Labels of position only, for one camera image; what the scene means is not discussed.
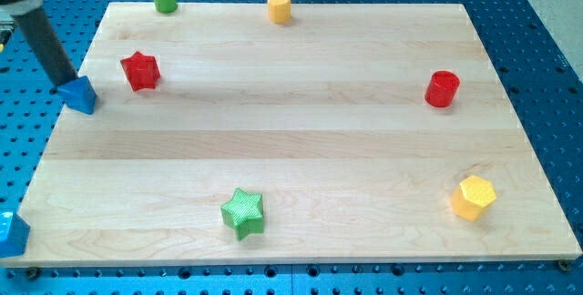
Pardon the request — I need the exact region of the red cylinder block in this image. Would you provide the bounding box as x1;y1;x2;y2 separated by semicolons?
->
424;70;460;107

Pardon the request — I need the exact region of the blue cube block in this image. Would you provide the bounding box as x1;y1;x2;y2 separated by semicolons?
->
0;211;30;258

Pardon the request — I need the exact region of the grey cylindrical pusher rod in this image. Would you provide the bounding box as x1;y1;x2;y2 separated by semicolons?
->
13;7;77;87

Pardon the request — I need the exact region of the red star block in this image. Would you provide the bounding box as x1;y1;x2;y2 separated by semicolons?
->
120;51;160;92

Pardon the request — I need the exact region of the light wooden board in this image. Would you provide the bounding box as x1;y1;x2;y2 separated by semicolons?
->
3;3;581;267

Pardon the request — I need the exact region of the blue triangular block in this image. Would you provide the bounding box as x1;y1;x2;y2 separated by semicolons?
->
57;76;97;115

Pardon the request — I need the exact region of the yellow heart block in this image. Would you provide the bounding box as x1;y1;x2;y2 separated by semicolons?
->
267;0;292;24

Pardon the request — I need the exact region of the green star block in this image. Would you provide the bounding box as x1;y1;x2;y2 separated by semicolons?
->
220;188;264;240

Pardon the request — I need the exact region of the yellow hexagon block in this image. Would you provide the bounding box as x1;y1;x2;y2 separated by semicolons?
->
450;176;497;221

